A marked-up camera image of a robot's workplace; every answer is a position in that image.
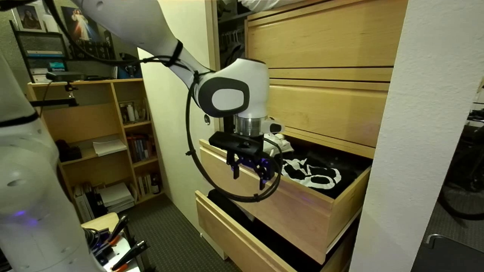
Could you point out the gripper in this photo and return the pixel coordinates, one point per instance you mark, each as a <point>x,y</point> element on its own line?
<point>261,158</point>

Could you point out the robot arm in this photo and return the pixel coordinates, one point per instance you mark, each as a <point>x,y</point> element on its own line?
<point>38,211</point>

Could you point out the wooden drawer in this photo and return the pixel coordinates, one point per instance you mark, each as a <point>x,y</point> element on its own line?
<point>325,37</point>
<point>329,113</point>
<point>287,211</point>
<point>234,241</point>

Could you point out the round door stop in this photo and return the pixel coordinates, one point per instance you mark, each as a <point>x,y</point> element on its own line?
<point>207,119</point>

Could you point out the black cloth with white print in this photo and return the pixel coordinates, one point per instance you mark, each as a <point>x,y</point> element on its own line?
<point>321,173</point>

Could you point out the wooden dresser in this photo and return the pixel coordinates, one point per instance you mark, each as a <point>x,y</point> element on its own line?
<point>325,113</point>

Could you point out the row of books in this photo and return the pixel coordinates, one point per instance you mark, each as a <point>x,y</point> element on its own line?
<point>140,148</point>
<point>147,184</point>

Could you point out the white bottle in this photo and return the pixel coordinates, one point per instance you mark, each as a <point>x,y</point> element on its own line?
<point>131,113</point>

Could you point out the stack of papers and folders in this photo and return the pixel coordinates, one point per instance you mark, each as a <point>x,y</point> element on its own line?
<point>116,196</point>

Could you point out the stack of white papers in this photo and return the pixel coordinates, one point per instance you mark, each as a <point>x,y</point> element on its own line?
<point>109,146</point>

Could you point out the black clamp with orange grip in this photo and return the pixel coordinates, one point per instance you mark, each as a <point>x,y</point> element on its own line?
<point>130,255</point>
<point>113,231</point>

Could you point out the blue box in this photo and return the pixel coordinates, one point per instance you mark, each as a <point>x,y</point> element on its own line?
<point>130,70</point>

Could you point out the row of binders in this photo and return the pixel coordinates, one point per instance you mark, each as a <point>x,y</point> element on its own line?
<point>86,202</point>

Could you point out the wooden bookshelf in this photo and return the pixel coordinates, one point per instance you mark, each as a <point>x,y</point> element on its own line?
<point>94,113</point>

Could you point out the white fabric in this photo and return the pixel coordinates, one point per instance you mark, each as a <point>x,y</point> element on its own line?
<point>264,3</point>

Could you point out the black bag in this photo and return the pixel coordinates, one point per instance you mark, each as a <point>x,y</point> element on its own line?
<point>68,152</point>

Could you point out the bicycle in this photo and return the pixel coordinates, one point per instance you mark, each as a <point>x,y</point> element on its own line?
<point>465,181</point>

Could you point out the black chair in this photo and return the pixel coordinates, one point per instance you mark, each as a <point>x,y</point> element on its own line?
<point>450,255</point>

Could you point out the religious picture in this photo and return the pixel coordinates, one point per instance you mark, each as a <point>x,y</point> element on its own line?
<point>80,24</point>

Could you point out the black framed board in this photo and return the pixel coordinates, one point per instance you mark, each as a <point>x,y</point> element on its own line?
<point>39,45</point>

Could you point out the framed photo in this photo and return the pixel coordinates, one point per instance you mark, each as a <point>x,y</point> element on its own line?
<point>28,18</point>

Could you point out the camera on mount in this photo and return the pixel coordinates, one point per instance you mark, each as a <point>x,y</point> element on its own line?
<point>64,76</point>

